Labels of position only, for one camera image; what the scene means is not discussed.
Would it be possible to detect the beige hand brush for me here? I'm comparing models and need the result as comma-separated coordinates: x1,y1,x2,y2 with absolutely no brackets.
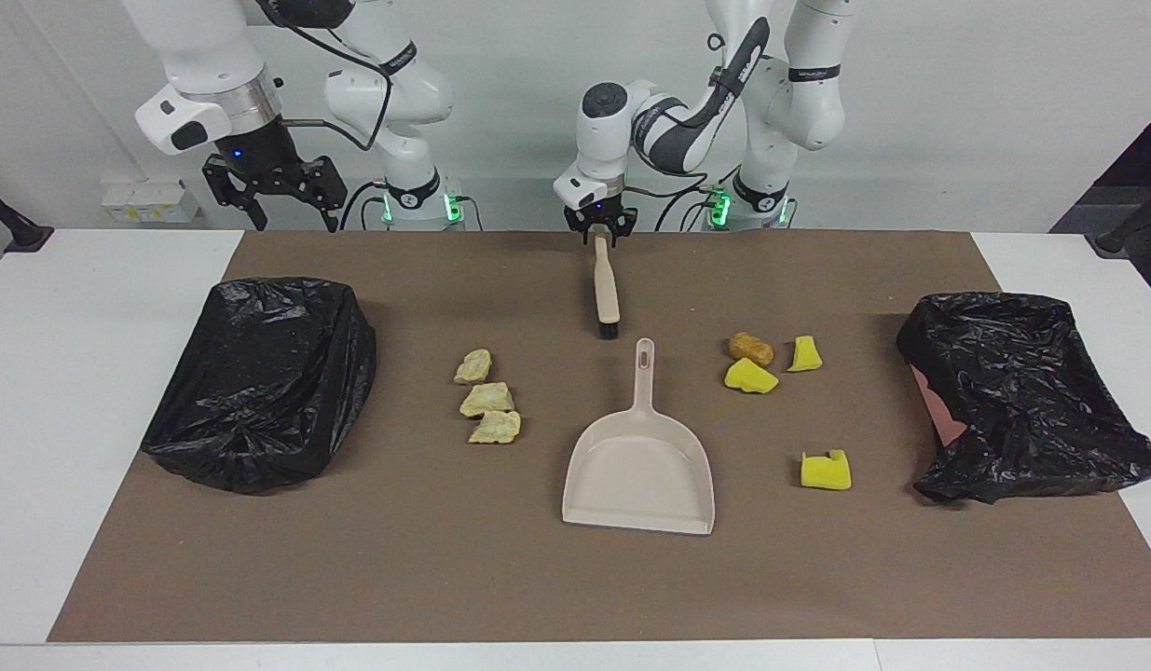
591,235,622,338

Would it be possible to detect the beige plastic dustpan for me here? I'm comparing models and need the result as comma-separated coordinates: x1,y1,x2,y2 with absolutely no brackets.
561,337,716,537

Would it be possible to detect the notched yellow sponge piece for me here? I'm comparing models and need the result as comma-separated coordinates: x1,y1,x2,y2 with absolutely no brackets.
800,449,854,491

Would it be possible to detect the pink bin with black bag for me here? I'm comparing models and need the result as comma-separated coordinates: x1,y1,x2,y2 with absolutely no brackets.
897,292,1151,505

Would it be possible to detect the black stand foot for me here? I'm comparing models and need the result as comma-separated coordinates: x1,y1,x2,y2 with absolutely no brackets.
0,177,54,254
1095,185,1151,258

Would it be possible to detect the brown table mat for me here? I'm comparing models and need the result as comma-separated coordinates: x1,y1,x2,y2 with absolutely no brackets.
47,230,1151,644

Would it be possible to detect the dark blue panel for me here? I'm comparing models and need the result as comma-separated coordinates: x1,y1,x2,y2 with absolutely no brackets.
1048,103,1151,313

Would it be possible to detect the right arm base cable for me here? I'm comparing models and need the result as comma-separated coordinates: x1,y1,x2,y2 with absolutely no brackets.
340,180,390,232

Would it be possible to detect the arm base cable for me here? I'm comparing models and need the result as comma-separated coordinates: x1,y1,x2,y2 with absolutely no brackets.
340,180,390,232
654,177,725,232

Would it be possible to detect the left arm base cable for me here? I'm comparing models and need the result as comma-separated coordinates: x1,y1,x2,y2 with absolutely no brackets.
654,177,725,232

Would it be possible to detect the left arm gripper cable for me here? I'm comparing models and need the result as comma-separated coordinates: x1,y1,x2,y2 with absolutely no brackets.
622,33,739,201

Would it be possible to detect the arm gripper cable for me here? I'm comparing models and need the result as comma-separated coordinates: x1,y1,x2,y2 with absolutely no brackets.
258,0,394,155
622,33,739,201

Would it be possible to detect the white wall socket box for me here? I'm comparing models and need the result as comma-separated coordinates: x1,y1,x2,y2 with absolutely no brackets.
101,180,201,225

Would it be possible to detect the right arm gripper cable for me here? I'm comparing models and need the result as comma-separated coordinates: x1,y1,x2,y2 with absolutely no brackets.
258,0,394,155

